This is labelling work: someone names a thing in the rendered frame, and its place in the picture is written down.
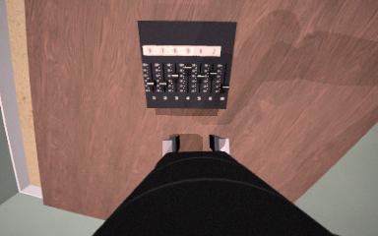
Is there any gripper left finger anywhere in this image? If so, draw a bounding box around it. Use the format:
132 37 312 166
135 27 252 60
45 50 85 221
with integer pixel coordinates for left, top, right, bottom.
162 136 180 156

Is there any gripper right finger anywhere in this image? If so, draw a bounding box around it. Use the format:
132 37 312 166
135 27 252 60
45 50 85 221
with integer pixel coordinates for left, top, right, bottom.
209 135 229 154

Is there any black lighting desk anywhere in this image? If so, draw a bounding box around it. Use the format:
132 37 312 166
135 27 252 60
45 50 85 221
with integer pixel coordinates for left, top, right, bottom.
137 21 237 109

